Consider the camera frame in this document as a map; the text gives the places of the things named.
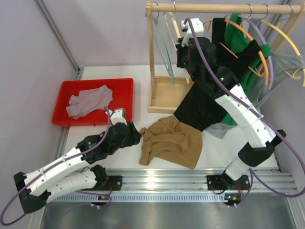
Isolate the tan tank top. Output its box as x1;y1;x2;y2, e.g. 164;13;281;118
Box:
139;116;203;169

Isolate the cream hanger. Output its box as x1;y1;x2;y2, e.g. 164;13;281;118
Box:
163;1;191;84

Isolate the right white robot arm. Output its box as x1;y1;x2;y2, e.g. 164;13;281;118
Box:
174;37;285;189

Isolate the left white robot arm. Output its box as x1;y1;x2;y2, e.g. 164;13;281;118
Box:
14;121;142;214

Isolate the mint green hanger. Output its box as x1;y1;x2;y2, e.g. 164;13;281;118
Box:
152;3;175;84

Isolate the green tank top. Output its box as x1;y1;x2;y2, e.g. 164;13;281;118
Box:
222;14;271;126

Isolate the black tank top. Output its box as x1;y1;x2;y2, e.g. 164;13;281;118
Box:
174;18;258;131

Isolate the orange hanger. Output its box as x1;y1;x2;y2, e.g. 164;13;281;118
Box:
203;19;273;86

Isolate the purple hanger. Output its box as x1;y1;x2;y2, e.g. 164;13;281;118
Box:
239;4;274;90

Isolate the grey tank top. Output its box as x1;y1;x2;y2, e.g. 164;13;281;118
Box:
206;18;305;139

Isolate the yellow hanger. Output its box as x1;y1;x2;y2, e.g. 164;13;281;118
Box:
260;4;305;87

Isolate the red plastic bin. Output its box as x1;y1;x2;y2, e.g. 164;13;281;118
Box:
52;78;134;127

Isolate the wooden clothes rack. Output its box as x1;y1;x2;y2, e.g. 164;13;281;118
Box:
146;0;305;114

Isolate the pale pink garment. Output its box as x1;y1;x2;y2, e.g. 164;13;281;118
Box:
66;85;113;120

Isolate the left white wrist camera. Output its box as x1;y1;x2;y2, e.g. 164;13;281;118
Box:
109;108;127;125

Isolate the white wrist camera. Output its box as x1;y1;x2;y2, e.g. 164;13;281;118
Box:
109;108;127;125
175;17;204;47

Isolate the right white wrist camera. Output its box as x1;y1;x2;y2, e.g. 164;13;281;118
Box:
175;17;204;47

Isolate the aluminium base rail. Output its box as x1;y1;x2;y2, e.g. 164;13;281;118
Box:
54;169;297;203

